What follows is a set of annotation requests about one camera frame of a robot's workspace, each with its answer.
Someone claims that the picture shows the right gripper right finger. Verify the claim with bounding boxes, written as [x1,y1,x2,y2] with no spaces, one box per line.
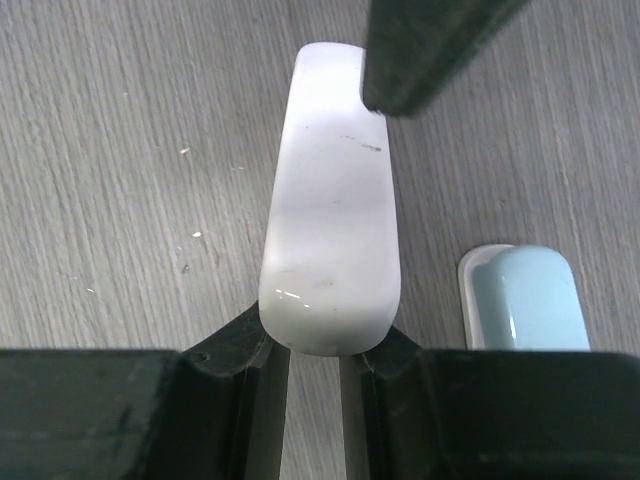
[340,329,639,479]

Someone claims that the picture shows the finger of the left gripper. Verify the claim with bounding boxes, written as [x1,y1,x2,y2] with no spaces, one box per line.
[361,0,527,116]

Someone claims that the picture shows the blue white stapler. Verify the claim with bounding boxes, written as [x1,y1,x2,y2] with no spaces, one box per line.
[457,244,591,351]

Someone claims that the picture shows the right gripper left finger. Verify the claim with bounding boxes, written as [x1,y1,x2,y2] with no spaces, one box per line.
[1,307,290,479]

